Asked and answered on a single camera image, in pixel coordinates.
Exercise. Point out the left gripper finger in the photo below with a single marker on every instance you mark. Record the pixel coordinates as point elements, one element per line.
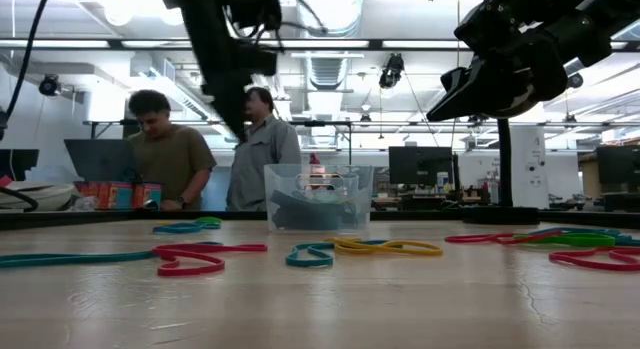
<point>222,106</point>
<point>239,114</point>

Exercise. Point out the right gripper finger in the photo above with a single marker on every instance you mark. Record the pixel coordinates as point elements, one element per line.
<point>480,103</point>
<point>470,79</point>

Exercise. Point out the green rubber band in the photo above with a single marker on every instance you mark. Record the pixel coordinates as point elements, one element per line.
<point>575,240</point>
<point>210,221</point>

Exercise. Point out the red rubber band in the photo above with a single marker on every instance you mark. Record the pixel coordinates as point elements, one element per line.
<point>235,247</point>
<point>575,261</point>
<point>475,237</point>

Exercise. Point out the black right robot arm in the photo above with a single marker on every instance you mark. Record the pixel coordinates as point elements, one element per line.
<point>610,19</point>

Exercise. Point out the clear plastic bin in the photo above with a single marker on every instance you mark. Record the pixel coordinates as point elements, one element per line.
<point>350,189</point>

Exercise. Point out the person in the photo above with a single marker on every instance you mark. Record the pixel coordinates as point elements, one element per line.
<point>170,159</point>
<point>265,159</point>

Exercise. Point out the black ceiling spotlight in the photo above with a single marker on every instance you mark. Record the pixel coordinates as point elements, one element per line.
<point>49,85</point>
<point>575,80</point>

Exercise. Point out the black desk lamp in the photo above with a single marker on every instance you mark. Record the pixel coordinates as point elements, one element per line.
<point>506,164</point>

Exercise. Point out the black computer monitor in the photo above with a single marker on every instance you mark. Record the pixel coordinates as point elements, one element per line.
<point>617,166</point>
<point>420,164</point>
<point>17,164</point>

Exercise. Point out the small red object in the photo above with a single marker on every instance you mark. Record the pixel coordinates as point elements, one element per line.
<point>314,159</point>

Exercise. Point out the background office desk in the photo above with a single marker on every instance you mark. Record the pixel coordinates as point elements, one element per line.
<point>430,201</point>

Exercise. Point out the grey laptop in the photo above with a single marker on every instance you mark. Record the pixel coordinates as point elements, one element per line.
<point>100,161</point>

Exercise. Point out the orange cardboard box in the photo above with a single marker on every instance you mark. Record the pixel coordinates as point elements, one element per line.
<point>115,195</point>

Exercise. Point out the clear plastic bag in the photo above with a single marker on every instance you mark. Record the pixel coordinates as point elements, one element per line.
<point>85,204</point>

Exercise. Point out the white bowl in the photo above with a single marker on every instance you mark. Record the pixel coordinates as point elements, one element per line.
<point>55,194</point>

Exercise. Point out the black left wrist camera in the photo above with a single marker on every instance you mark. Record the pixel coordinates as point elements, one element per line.
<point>255,9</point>

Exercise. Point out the black overhead camera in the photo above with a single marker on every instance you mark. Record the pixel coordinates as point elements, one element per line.
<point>391,71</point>

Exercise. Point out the silver ventilation duct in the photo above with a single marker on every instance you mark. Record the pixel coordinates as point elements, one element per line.
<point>335,14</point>

